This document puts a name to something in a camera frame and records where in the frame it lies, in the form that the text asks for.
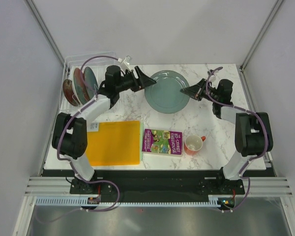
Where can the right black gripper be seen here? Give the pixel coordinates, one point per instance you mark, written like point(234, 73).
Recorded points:
point(193, 91)

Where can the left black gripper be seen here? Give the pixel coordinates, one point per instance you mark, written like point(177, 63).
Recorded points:
point(143, 81)

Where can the grey-green plate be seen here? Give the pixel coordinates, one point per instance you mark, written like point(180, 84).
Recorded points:
point(165, 96)

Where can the red teal flower plate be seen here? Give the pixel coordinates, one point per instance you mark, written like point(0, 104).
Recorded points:
point(79, 87)

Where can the red floral bowl plate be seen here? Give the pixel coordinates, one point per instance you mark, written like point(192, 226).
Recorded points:
point(68, 92)

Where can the dark teal speckled plate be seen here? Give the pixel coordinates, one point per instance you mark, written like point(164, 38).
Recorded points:
point(91, 82)

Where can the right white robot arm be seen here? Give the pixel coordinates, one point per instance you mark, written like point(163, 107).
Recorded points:
point(253, 136)

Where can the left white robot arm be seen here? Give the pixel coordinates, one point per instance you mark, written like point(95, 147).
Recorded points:
point(70, 131)

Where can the orange mug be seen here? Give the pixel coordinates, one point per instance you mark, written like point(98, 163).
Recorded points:
point(193, 144)

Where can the purple treehouse book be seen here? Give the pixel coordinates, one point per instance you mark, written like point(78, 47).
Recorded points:
point(162, 142)

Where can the orange plastic folder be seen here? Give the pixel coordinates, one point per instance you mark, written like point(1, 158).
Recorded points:
point(114, 143)

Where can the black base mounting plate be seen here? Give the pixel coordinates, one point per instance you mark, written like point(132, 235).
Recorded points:
point(166, 186)

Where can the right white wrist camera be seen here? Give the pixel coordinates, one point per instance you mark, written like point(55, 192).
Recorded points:
point(212, 76)

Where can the white wire dish rack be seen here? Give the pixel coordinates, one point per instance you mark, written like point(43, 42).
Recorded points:
point(97, 61)

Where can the white cable duct rail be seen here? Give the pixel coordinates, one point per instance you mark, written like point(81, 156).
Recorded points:
point(97, 201)

